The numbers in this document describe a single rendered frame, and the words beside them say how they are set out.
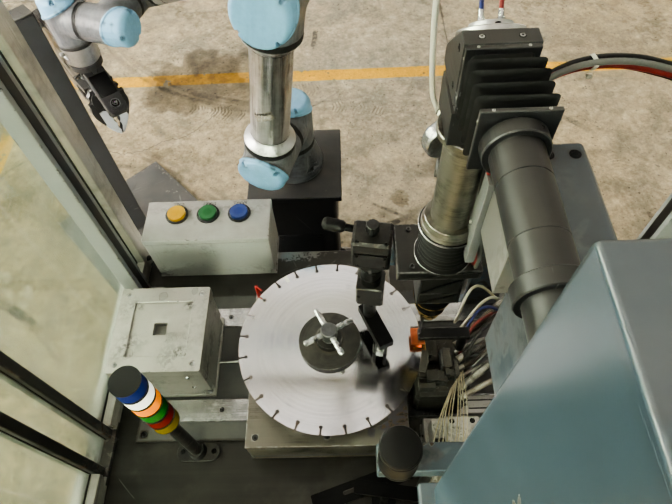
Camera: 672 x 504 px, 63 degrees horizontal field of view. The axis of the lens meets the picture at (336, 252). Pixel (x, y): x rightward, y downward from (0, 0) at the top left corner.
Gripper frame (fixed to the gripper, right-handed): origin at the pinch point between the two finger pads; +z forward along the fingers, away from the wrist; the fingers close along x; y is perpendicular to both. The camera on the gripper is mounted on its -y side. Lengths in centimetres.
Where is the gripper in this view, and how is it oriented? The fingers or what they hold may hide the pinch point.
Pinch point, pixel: (122, 129)
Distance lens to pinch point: 148.4
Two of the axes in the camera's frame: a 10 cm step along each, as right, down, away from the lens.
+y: -6.5, -6.2, 4.3
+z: 0.3, 5.4, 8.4
